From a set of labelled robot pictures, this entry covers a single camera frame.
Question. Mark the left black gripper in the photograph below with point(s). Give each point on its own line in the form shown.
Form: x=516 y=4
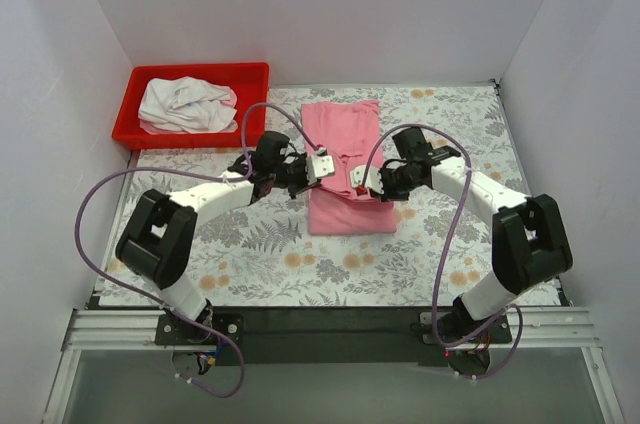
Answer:
x=298 y=180

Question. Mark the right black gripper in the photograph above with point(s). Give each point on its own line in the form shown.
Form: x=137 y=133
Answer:
x=387 y=182

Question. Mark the pink t shirt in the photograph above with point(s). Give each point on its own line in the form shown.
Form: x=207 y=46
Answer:
x=348 y=132

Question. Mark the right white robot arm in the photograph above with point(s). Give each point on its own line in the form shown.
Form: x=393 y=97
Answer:
x=529 y=244

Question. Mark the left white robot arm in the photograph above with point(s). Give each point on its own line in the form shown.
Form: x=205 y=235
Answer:
x=157 y=240

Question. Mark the red plastic bin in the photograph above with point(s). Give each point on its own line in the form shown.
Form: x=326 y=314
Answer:
x=249 y=81

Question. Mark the white t shirt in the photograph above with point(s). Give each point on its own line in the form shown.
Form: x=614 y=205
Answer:
x=187 y=106

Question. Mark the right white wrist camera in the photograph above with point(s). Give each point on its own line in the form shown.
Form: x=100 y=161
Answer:
x=366 y=181

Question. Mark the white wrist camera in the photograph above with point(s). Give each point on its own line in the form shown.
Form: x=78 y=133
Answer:
x=366 y=181
x=319 y=165

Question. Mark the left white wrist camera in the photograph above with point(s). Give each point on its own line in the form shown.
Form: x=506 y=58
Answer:
x=319 y=165

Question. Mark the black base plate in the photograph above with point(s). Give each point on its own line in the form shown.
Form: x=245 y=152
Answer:
x=313 y=335

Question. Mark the aluminium frame rail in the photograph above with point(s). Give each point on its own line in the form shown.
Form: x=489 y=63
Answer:
x=111 y=330

